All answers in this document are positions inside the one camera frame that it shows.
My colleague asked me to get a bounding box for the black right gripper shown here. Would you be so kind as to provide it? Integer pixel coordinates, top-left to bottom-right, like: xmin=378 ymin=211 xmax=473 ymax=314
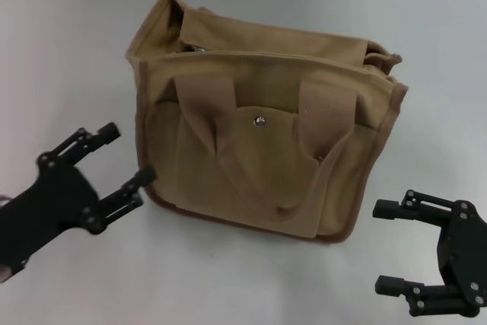
xmin=373 ymin=189 xmax=487 ymax=320

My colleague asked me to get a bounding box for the khaki canvas food bag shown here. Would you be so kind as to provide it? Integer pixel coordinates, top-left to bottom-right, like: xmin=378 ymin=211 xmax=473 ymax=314
xmin=124 ymin=0 xmax=408 ymax=244

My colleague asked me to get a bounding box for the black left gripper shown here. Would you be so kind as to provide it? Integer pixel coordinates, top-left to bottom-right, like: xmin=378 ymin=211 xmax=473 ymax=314
xmin=0 ymin=122 xmax=158 ymax=285

